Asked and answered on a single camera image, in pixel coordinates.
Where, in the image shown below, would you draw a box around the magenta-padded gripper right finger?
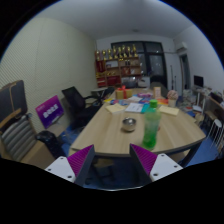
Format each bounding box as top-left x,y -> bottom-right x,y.
129,143 -> 184,186

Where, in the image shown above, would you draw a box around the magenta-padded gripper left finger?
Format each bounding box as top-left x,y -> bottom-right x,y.
44,144 -> 96,187

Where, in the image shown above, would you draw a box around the green drink bottle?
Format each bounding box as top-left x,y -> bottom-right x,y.
142,99 -> 162,150

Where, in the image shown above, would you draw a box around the low wooden bench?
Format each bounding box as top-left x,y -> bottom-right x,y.
0,123 -> 68,169

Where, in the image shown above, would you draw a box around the grey ribbed suitcase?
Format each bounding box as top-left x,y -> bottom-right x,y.
0,114 -> 37,162

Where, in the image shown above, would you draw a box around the small steel cup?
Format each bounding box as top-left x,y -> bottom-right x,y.
121,117 -> 137,133

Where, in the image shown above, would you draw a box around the purple sign board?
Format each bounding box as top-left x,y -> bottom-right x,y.
35,94 -> 65,130

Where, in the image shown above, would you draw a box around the teal book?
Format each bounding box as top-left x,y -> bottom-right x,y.
140,102 -> 152,114

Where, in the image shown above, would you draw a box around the white round stool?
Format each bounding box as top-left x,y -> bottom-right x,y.
208,118 -> 224,148

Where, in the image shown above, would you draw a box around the orange book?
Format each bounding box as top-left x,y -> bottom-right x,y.
156,97 -> 169,106

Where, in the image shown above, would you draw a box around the black office chair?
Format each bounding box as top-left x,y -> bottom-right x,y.
61,86 -> 103,129

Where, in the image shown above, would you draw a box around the white paper sheet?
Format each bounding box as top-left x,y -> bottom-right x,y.
124,102 -> 144,114

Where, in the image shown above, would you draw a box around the potted pink flowers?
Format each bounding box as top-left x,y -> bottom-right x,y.
166,89 -> 180,108

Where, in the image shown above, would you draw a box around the beige standing box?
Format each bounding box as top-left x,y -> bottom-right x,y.
153,86 -> 162,99

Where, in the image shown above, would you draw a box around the cluttered wooden desk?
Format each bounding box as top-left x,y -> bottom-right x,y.
181,84 -> 224,141

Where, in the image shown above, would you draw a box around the blue flat box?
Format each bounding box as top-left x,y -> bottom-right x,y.
109,98 -> 129,106

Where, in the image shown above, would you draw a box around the black laptop bag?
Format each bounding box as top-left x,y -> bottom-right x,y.
0,79 -> 28,133

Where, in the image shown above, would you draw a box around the yellow gift box red ribbon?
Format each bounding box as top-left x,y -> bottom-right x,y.
115,85 -> 133,100

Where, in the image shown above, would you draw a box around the small white side table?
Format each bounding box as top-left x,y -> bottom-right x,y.
90,87 -> 108,98

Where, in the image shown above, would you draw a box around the black computer monitor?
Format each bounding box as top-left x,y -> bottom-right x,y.
193,75 -> 205,88

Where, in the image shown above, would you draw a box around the black framed glass door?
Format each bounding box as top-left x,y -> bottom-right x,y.
110,40 -> 168,88

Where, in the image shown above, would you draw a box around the wooden shelf unit with trophies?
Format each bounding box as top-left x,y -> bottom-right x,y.
94,44 -> 143,88

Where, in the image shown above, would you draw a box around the white wall air conditioner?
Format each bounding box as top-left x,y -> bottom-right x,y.
175,41 -> 189,54

